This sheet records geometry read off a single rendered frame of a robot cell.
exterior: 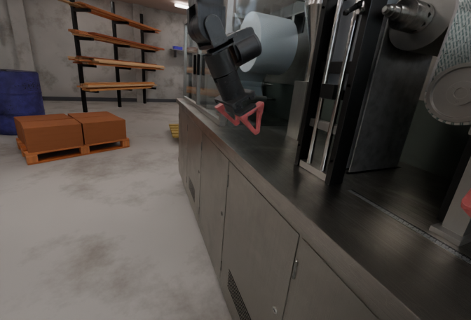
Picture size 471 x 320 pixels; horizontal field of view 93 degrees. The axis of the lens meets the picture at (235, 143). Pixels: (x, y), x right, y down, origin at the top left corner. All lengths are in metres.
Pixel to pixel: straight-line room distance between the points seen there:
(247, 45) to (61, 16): 8.15
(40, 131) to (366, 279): 3.28
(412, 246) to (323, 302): 0.21
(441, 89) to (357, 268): 0.43
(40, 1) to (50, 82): 2.06
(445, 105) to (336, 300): 0.47
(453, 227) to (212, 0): 0.64
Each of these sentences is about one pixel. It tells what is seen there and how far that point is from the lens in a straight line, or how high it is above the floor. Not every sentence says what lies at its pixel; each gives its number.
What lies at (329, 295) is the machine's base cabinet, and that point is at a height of 0.76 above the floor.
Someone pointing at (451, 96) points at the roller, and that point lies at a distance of 0.66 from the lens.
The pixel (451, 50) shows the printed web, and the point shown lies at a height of 1.26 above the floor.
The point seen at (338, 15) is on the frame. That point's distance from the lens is 0.72.
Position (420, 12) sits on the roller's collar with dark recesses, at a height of 1.33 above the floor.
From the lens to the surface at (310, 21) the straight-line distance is 1.10.
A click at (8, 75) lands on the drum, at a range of 4.68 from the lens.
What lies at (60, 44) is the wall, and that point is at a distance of 8.51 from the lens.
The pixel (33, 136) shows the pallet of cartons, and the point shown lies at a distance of 3.37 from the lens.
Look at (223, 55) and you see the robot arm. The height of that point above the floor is 1.21.
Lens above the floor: 1.17
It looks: 17 degrees down
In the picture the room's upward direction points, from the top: 5 degrees clockwise
